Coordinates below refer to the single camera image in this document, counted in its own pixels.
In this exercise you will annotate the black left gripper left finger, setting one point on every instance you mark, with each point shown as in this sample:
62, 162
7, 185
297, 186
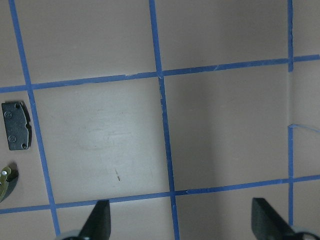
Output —
98, 224

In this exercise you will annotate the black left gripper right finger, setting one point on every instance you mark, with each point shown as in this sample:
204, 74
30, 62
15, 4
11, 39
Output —
267, 224

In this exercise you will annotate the olive curved brake shoe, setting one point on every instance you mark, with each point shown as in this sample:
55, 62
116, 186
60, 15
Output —
8, 179

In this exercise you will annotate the dark grey brake pad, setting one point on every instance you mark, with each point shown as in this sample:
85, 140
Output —
17, 125

